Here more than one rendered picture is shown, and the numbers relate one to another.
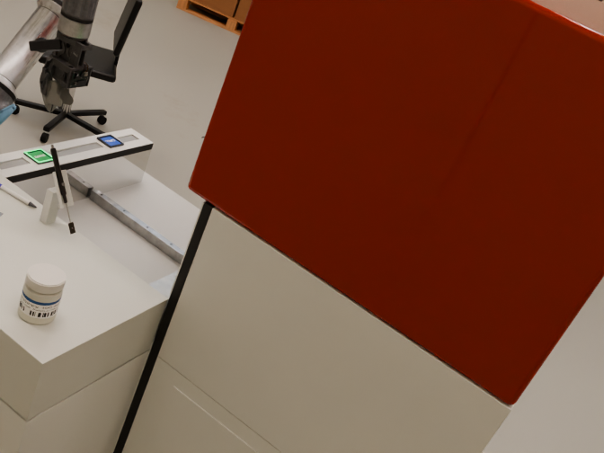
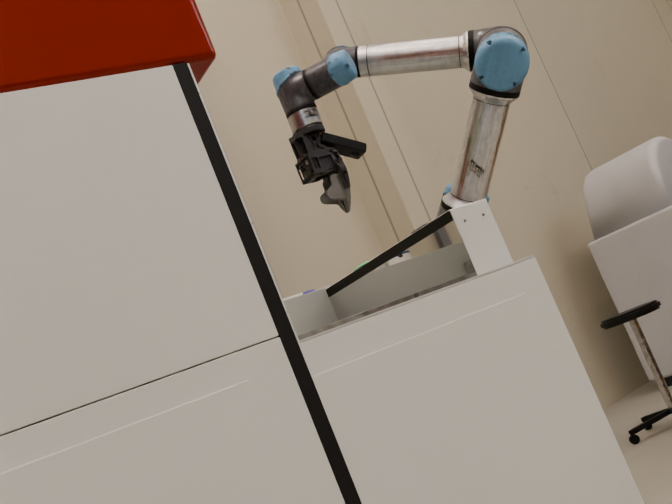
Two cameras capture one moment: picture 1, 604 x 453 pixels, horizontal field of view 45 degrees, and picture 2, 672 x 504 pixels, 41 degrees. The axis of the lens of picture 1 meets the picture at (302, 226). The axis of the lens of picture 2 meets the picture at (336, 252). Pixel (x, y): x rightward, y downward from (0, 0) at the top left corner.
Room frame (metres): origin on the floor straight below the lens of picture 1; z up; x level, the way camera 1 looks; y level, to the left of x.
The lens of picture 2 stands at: (2.88, -0.96, 0.73)
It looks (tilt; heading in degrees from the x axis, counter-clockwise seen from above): 8 degrees up; 129
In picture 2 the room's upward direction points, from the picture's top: 22 degrees counter-clockwise
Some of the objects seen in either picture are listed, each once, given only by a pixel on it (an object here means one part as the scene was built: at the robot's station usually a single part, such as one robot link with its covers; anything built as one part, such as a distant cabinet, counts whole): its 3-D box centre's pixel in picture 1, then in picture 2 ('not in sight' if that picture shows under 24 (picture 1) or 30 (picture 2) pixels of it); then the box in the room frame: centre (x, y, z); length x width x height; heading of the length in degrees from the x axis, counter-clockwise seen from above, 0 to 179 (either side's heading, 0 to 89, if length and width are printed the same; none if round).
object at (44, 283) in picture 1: (41, 294); not in sight; (1.09, 0.39, 1.01); 0.07 x 0.07 x 0.10
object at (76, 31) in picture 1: (75, 26); (306, 122); (1.64, 0.68, 1.33); 0.08 x 0.08 x 0.05
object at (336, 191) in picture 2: (63, 97); (337, 193); (1.65, 0.67, 1.14); 0.06 x 0.03 x 0.09; 70
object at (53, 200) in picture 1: (58, 199); not in sight; (1.38, 0.52, 1.03); 0.06 x 0.04 x 0.13; 70
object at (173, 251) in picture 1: (157, 240); (313, 338); (1.71, 0.35, 0.84); 0.50 x 0.02 x 0.03; 70
